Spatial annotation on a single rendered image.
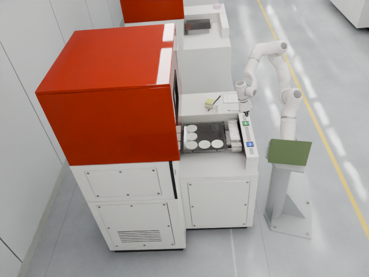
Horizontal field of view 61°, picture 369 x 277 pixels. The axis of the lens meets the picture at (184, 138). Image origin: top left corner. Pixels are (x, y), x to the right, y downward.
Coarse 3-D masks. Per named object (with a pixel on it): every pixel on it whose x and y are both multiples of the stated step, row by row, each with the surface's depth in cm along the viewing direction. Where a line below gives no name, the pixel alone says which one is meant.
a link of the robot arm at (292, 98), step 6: (288, 90) 244; (294, 90) 239; (300, 90) 240; (282, 96) 251; (288, 96) 240; (294, 96) 238; (300, 96) 238; (288, 102) 241; (294, 102) 240; (300, 102) 241; (288, 108) 243; (294, 108) 243; (282, 114) 247; (288, 114) 243; (294, 114) 243
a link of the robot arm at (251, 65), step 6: (252, 60) 243; (258, 60) 244; (246, 66) 245; (252, 66) 243; (246, 72) 243; (252, 72) 242; (252, 78) 238; (252, 84) 237; (258, 84) 240; (246, 90) 238; (252, 90) 236; (252, 96) 238
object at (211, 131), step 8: (184, 128) 279; (200, 128) 277; (208, 128) 276; (216, 128) 275; (184, 136) 270; (200, 136) 269; (208, 136) 268; (216, 136) 267; (184, 144) 263; (224, 144) 259
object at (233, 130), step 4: (228, 124) 281; (232, 124) 280; (236, 124) 280; (228, 128) 280; (232, 128) 276; (236, 128) 276; (232, 132) 272; (236, 132) 272; (232, 136) 268; (236, 136) 268; (236, 148) 257; (240, 148) 257
